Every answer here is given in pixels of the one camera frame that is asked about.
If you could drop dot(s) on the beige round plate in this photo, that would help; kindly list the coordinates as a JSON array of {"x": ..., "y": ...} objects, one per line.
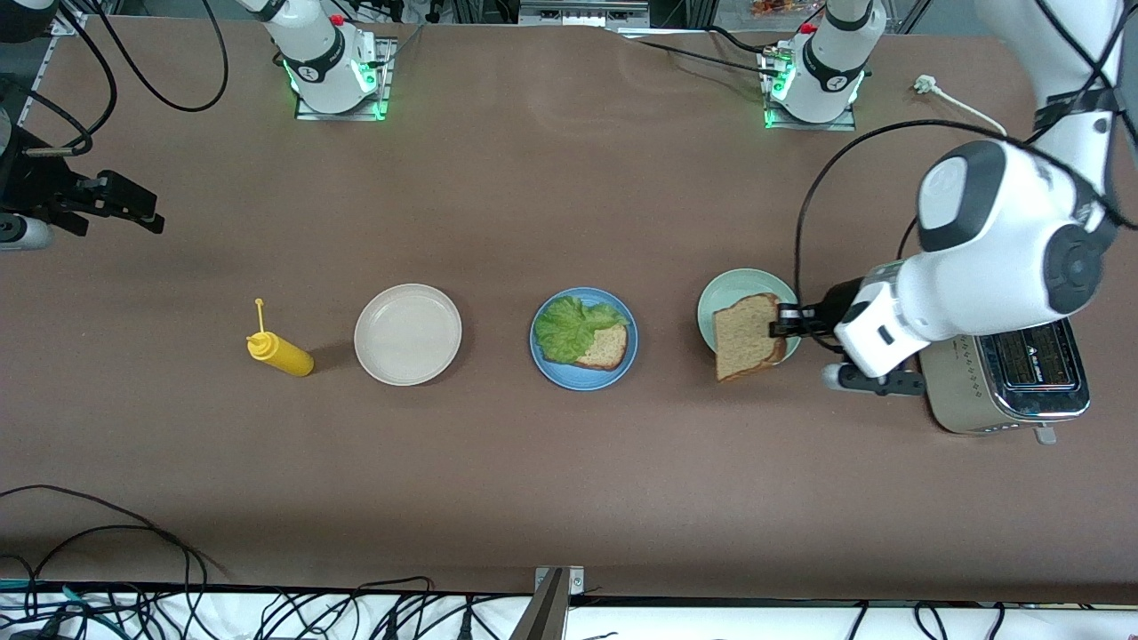
[{"x": 407, "y": 334}]

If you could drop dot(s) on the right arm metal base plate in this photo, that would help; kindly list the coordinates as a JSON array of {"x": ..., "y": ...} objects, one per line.
[{"x": 342, "y": 116}]

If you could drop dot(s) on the beige chrome toaster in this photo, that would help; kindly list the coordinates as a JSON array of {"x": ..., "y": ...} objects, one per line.
[{"x": 969, "y": 400}]

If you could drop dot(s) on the pale green round plate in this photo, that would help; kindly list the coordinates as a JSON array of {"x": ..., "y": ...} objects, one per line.
[{"x": 738, "y": 284}]

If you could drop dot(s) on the orange snack packet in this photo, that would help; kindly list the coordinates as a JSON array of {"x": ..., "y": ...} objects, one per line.
[{"x": 778, "y": 7}]

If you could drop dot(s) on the yellow mustard squeeze bottle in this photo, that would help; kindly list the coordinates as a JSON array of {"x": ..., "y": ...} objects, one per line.
[{"x": 284, "y": 354}]

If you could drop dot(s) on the blue round plate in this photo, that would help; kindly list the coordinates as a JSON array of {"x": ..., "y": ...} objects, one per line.
[{"x": 578, "y": 380}]

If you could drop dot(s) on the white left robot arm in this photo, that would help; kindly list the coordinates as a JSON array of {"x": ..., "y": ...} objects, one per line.
[{"x": 996, "y": 258}]

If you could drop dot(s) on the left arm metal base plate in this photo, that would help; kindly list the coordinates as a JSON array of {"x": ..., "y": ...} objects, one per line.
[{"x": 809, "y": 127}]

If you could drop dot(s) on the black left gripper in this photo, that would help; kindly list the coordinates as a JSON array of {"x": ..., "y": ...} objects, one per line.
[{"x": 834, "y": 308}]

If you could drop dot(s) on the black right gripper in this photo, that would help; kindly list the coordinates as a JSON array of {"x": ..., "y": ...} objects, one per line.
[{"x": 36, "y": 191}]

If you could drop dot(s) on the small metal corner bracket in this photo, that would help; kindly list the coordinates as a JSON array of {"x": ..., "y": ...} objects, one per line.
[{"x": 576, "y": 582}]

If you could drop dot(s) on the grey electronics box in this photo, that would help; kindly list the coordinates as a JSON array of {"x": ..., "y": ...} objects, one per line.
[{"x": 582, "y": 13}]

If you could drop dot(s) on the dark aluminium frame profile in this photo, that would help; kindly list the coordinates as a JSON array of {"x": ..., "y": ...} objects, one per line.
[{"x": 542, "y": 618}]

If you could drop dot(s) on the green lettuce leaf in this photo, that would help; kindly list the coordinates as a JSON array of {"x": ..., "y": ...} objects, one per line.
[{"x": 569, "y": 324}]

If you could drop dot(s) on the brown bread slice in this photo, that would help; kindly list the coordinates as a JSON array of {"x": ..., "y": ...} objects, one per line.
[
  {"x": 606, "y": 348},
  {"x": 747, "y": 338}
]

